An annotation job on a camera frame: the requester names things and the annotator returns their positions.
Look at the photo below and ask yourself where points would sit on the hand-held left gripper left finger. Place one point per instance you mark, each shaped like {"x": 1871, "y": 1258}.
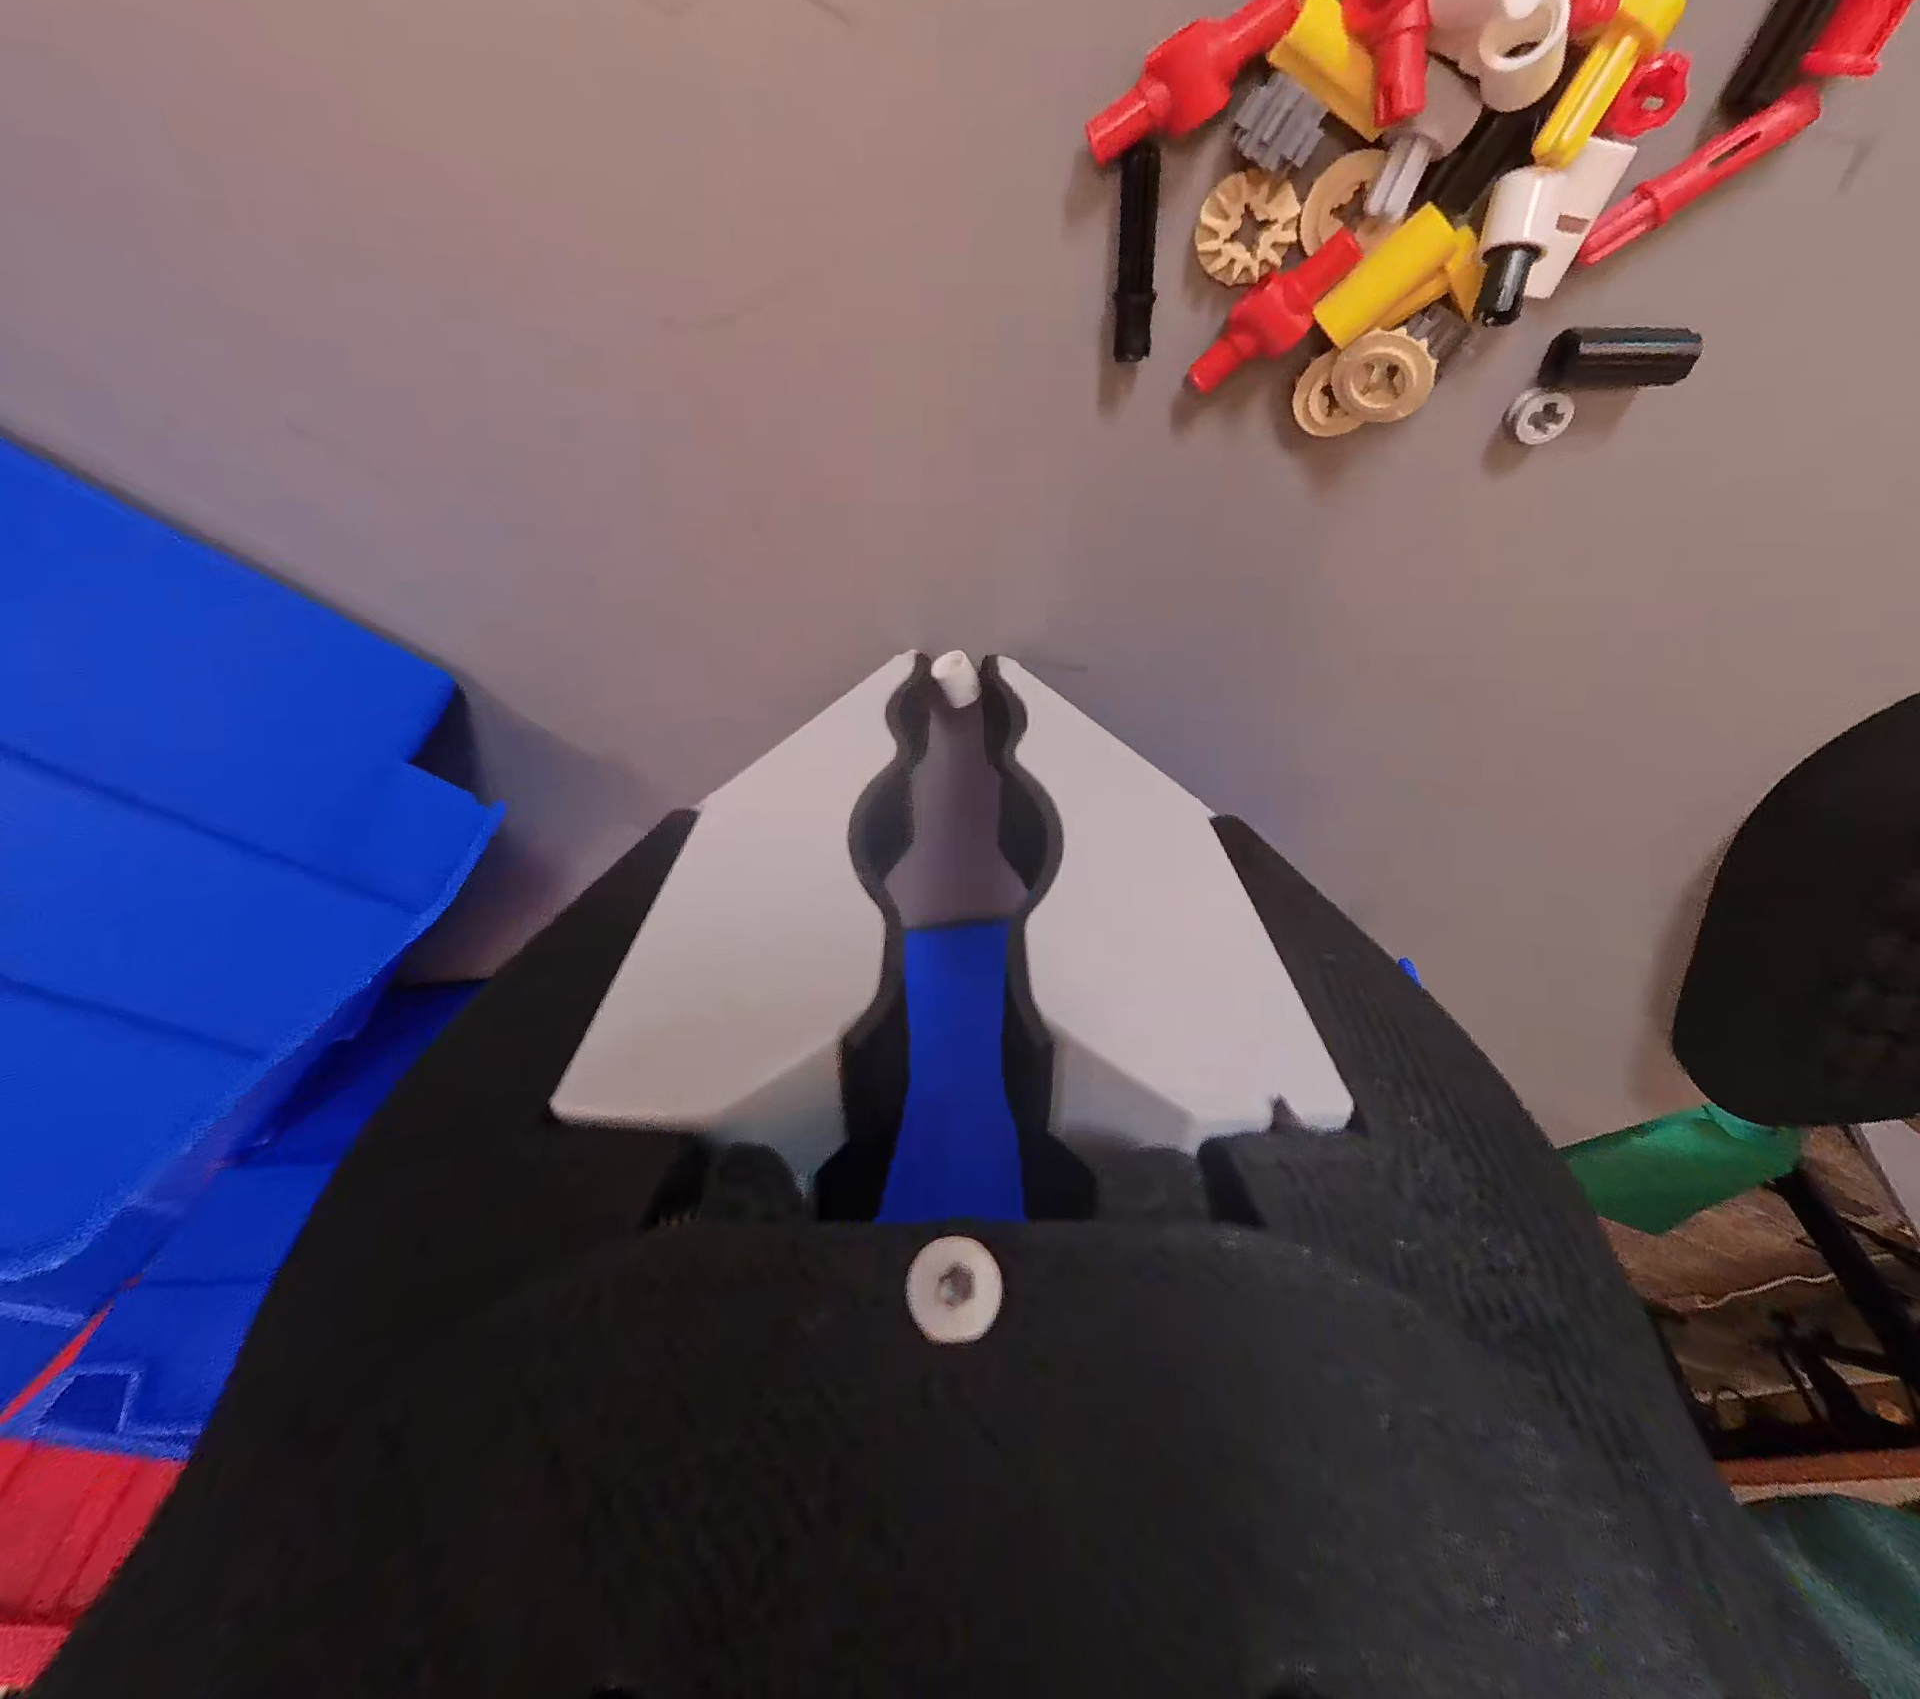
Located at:
{"x": 750, "y": 934}

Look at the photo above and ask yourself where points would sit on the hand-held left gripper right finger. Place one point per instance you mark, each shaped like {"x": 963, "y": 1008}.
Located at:
{"x": 1155, "y": 934}

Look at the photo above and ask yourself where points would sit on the small white lego pin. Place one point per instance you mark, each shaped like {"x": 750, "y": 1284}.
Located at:
{"x": 953, "y": 676}

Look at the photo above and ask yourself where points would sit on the green plastic container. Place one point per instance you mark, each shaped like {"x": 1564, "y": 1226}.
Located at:
{"x": 1681, "y": 1166}

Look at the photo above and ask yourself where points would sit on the blue plastic bin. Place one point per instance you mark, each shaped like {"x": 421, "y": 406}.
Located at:
{"x": 180, "y": 754}

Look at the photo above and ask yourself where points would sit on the black chair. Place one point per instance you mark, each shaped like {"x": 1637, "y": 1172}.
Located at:
{"x": 1815, "y": 920}

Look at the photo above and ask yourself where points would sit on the red plastic bin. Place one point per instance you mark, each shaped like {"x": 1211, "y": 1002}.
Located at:
{"x": 74, "y": 1534}

